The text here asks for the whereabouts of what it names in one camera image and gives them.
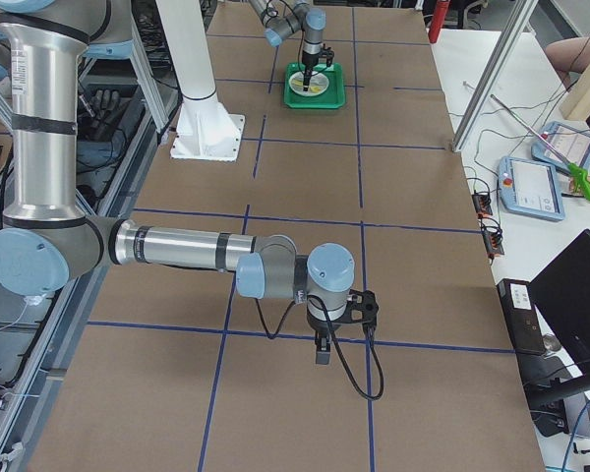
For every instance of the red fire extinguisher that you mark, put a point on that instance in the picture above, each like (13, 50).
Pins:
(437, 21)

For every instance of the near teach pendant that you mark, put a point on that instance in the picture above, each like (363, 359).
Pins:
(529, 187)

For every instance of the teach pendant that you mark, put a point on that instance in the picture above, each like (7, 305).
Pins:
(572, 143)
(529, 187)

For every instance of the aluminium frame post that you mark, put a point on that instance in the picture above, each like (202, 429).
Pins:
(514, 27)

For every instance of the black orange connector box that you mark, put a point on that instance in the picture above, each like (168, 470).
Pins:
(482, 204)

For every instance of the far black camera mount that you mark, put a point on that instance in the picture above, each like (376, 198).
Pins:
(327, 55)

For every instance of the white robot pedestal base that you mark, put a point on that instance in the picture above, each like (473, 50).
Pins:
(205, 130)

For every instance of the green plastic tray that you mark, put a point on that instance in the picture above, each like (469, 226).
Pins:
(333, 98)

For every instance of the black box device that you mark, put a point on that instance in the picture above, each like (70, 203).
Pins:
(520, 317)

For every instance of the far teach pendant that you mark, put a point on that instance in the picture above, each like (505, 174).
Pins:
(572, 143)

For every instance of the black laptop screen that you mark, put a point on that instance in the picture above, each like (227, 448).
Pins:
(561, 292)

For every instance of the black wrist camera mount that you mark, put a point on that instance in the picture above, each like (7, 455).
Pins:
(362, 309)

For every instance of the white round plate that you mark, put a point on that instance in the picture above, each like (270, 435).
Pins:
(295, 83)

